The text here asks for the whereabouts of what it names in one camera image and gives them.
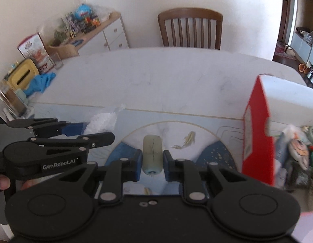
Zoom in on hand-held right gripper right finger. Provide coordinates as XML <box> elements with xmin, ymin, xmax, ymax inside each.
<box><xmin>163</xmin><ymin>149</ymin><xmax>252</xmax><ymax>205</ymax></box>

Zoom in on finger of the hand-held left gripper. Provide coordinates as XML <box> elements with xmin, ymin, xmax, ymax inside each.
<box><xmin>6</xmin><ymin>117</ymin><xmax>84</xmax><ymax>137</ymax></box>
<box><xmin>28</xmin><ymin>131</ymin><xmax>116</xmax><ymax>157</ymax></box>

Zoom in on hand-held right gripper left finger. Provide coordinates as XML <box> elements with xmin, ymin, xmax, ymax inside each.
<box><xmin>58</xmin><ymin>149</ymin><xmax>144</xmax><ymax>205</ymax></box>

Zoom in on white tissue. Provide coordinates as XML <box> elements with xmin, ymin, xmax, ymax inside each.
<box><xmin>89</xmin><ymin>104</ymin><xmax>125</xmax><ymax>135</ymax></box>

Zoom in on pale green oval case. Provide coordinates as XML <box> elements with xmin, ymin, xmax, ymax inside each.
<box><xmin>142</xmin><ymin>134</ymin><xmax>164</xmax><ymax>176</ymax></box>

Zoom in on red cardboard box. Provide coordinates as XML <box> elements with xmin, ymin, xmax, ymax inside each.
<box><xmin>242</xmin><ymin>74</ymin><xmax>313</xmax><ymax>193</ymax></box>

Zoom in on white pouch with orange print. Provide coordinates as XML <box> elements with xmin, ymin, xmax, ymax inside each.
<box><xmin>275</xmin><ymin>125</ymin><xmax>311</xmax><ymax>171</ymax></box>

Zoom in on black shiny bag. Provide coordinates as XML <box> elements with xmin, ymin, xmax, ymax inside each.
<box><xmin>292</xmin><ymin>166</ymin><xmax>312</xmax><ymax>191</ymax></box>

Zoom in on person's left hand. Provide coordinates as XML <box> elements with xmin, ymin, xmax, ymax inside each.
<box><xmin>0</xmin><ymin>175</ymin><xmax>46</xmax><ymax>191</ymax></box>

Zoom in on blue cloth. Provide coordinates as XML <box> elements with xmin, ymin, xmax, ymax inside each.
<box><xmin>23</xmin><ymin>72</ymin><xmax>57</xmax><ymax>97</ymax></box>

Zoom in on tall glass jar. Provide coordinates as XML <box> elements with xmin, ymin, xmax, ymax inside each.
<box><xmin>0</xmin><ymin>79</ymin><xmax>28</xmax><ymax>118</ymax></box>

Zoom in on clear drinking glass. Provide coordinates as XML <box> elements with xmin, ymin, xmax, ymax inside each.
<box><xmin>49</xmin><ymin>53</ymin><xmax>64</xmax><ymax>70</ymax></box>

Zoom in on yellow grey tissue box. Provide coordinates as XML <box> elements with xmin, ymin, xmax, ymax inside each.
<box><xmin>7</xmin><ymin>58</ymin><xmax>39</xmax><ymax>92</ymax></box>

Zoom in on wooden basket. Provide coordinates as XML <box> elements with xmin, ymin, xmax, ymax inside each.
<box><xmin>49</xmin><ymin>43</ymin><xmax>79</xmax><ymax>59</ymax></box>

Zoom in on red white printed bag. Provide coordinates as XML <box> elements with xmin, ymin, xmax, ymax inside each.
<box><xmin>17</xmin><ymin>32</ymin><xmax>56</xmax><ymax>72</ymax></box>

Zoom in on white wooden sideboard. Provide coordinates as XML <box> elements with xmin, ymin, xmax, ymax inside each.
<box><xmin>70</xmin><ymin>12</ymin><xmax>131</xmax><ymax>56</ymax></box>

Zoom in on cluster of small bottles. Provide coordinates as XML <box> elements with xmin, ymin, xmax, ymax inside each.
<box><xmin>61</xmin><ymin>11</ymin><xmax>101</xmax><ymax>35</ymax></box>

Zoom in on blue ball toy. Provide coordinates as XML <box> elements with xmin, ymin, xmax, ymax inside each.
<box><xmin>75</xmin><ymin>3</ymin><xmax>93</xmax><ymax>18</ymax></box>

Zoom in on brown wooden chair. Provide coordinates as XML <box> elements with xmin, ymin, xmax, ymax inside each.
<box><xmin>158</xmin><ymin>7</ymin><xmax>224</xmax><ymax>50</ymax></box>

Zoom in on patterned door mat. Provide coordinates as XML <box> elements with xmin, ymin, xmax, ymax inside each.
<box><xmin>274</xmin><ymin>42</ymin><xmax>299</xmax><ymax>62</ymax></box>

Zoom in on low bench cabinet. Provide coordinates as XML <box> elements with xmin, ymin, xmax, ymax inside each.
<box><xmin>290</xmin><ymin>29</ymin><xmax>313</xmax><ymax>64</ymax></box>

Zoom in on dark brown door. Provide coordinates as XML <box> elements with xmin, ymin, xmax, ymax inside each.
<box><xmin>273</xmin><ymin>0</ymin><xmax>299</xmax><ymax>62</ymax></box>

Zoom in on bags on bench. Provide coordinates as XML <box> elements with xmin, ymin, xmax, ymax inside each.
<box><xmin>295</xmin><ymin>26</ymin><xmax>313</xmax><ymax>42</ymax></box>

